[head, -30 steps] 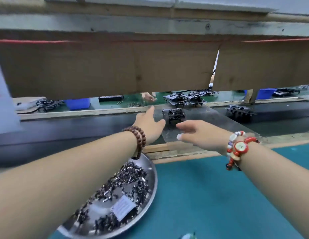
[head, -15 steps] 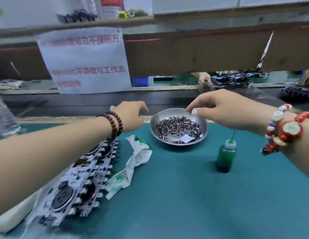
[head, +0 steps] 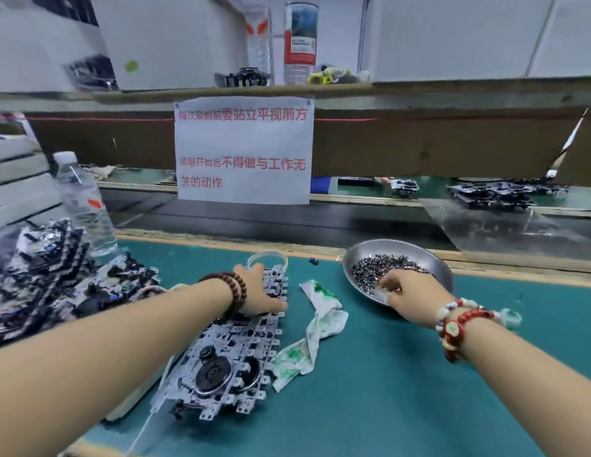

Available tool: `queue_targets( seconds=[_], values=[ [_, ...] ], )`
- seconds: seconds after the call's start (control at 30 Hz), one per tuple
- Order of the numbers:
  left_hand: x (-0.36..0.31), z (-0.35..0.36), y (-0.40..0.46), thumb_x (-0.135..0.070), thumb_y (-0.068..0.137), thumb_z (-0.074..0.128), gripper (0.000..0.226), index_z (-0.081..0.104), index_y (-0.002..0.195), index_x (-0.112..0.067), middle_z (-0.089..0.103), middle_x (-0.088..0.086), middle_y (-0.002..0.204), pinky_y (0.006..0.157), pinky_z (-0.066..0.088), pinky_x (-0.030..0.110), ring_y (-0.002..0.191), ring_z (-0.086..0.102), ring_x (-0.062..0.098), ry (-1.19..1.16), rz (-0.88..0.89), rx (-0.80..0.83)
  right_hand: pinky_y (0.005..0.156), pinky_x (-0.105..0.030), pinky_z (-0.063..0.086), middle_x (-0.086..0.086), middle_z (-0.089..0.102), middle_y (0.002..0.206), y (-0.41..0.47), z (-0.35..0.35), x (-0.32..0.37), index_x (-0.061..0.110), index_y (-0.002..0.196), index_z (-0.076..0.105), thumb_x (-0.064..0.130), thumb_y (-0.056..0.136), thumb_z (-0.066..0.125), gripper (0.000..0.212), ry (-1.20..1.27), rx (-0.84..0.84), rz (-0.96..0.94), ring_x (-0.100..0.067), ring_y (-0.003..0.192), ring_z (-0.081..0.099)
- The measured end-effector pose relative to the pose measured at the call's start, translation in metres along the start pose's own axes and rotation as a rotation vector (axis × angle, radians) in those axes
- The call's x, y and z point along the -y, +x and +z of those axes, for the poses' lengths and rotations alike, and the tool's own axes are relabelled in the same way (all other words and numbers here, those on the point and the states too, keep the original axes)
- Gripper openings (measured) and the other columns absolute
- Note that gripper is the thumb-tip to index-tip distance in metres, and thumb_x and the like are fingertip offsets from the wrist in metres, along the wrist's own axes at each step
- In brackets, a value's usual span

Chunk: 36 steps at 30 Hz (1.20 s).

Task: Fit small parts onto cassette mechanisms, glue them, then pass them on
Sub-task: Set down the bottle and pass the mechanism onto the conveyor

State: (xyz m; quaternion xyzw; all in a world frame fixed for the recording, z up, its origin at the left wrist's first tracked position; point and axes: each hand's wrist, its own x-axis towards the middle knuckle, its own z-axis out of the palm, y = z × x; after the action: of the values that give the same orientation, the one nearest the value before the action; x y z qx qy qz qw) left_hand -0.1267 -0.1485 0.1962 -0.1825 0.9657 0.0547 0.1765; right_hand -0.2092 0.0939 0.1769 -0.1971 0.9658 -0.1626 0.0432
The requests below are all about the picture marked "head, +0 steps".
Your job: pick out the green glue squeeze bottle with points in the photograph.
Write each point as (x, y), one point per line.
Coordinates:
(510, 319)

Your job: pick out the brown cardboard panel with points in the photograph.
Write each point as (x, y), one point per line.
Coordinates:
(419, 147)

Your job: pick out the white paper sign red text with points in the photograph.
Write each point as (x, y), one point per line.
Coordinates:
(243, 152)

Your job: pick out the bottle with orange label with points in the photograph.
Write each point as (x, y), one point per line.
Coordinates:
(300, 42)

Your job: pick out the white cardboard box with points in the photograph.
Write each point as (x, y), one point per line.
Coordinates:
(29, 52)

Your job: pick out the person's left hand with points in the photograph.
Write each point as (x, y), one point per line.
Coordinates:
(262, 292)

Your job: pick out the finished mechanisms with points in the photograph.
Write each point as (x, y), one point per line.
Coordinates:
(500, 195)

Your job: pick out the white box green sticker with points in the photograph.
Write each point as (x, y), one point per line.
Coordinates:
(172, 38)

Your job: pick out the person's right hand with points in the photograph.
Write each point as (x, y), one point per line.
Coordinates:
(417, 298)

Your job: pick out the wooden shelf beam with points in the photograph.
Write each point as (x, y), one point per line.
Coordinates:
(419, 95)

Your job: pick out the clear plastic sheet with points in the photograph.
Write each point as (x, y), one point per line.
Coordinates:
(505, 233)

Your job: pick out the stack of white trays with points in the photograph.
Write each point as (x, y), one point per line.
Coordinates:
(19, 181)

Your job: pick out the black conveyor belt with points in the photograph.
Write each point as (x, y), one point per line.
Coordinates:
(276, 223)

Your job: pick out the dark metal device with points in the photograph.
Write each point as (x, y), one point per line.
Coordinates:
(243, 79)

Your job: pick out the blue plastic bin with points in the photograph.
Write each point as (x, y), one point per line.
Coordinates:
(322, 185)

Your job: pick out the clear plastic bottle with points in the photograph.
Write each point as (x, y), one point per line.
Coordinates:
(86, 209)
(258, 38)

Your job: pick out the yellow plastic object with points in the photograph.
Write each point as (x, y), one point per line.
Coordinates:
(329, 77)

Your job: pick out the black flat box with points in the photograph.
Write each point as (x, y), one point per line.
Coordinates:
(357, 181)

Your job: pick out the round metal bowl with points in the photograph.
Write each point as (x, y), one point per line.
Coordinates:
(429, 257)

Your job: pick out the person's right forearm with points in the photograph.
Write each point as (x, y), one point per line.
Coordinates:
(538, 390)

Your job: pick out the white green-stained cloth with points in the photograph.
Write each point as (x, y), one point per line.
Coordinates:
(319, 328)

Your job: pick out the person's left forearm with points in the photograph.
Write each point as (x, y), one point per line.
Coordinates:
(95, 366)

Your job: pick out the pile of black mechanism assemblies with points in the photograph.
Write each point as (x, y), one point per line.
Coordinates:
(48, 271)

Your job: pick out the pile of small metal parts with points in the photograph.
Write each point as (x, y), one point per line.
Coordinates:
(376, 269)

